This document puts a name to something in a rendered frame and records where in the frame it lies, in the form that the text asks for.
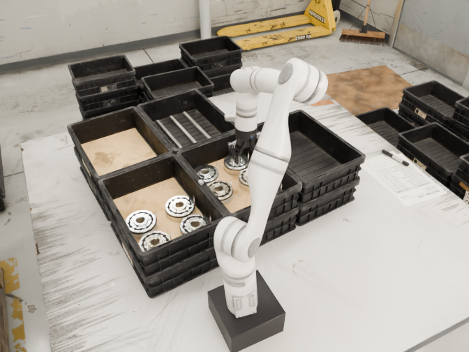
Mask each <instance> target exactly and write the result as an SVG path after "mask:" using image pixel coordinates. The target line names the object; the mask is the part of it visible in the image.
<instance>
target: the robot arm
mask: <svg viewBox="0 0 469 352"><path fill-rule="evenodd" d="M230 84H231V86H232V88H233V89H234V90H235V91H237V92H239V93H242V94H240V95H238V97H237V99H236V110H235V111H233V112H229V113H227V114H225V121H227V122H235V139H234V141H233V142H228V143H227V145H228V150H229V154H230V156H231V157H232V158H234V162H235V163H236V164H237V165H238V166H240V163H241V158H240V156H241V153H243V151H244V149H246V148H247V147H250V148H251V149H250V159H251V160H250V161H249V164H248V170H247V174H248V185H249V189H250V193H251V213H250V217H249V220H248V223H245V222H243V221H241V220H239V219H237V218H235V217H225V218H224V219H222V220H221V221H220V222H219V224H218V225H217V227H216V230H215V233H214V248H215V252H216V257H217V261H218V264H219V265H220V267H221V268H222V273H223V283H224V288H225V297H226V302H227V306H228V309H229V310H230V311H231V312H232V313H233V314H234V315H235V316H236V318H239V317H242V316H246V315H249V314H254V313H256V307H257V305H258V294H257V284H256V271H255V258H254V255H255V253H256V251H257V250H258V247H259V245H260V242H261V239H262V236H263V233H264V230H265V226H266V223H267V219H268V216H269V212H270V209H271V206H272V203H273V201H274V198H275V195H276V192H277V191H278V188H279V186H280V183H281V180H282V179H283V176H284V174H285V171H286V168H287V166H288V163H289V161H290V157H291V144H290V134H289V129H288V115H289V111H290V106H291V103H292V100H295V101H298V102H300V103H303V104H306V105H312V104H314V103H317V102H318V101H319V100H320V99H321V98H322V97H323V96H324V95H325V92H326V90H327V86H328V80H327V76H326V75H325V74H324V73H323V72H322V71H321V70H319V69H318V68H316V67H314V66H312V65H310V64H308V63H306V62H305V61H302V60H301V59H298V58H292V59H290V60H288V61H287V62H286V64H285V65H284V67H283V68H282V70H281V71H279V70H276V69H273V68H260V67H258V66H251V67H247V68H241V69H238V70H235V71H234V72H233V73H232V75H231V76H230ZM260 93H267V94H273V96H272V100H271V104H270V106H269V111H268V114H267V118H266V120H265V123H264V126H263V128H262V131H261V132H260V131H258V133H257V126H258V116H257V109H258V99H259V97H260ZM255 139H256V140H255ZM254 141H255V143H254ZM235 145H236V146H235Z"/></svg>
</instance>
